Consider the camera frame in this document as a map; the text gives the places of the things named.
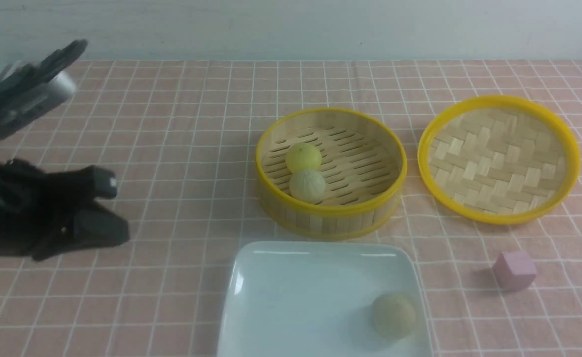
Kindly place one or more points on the pale steamed bun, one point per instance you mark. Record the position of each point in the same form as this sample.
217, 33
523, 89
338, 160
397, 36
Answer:
307, 185
394, 316

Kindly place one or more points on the pink cube block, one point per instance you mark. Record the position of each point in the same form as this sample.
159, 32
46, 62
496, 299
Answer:
514, 270

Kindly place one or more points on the yellow-rimmed bamboo steamer basket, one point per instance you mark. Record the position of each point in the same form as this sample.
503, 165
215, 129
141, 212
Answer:
363, 163

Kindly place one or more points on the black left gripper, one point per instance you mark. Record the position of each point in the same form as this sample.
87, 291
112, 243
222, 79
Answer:
33, 222

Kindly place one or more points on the yellow-rimmed woven steamer lid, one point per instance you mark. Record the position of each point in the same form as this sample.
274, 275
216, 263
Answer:
499, 159

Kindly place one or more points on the pale front steamed bun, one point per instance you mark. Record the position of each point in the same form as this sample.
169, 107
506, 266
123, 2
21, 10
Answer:
307, 185

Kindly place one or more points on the yellow steamed bun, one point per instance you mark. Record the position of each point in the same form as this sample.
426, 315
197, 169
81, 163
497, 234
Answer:
303, 156

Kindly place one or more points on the pink checkered tablecloth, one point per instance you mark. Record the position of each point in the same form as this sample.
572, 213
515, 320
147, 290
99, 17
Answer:
181, 136

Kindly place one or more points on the white square plate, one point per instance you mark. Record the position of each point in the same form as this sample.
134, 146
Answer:
314, 299

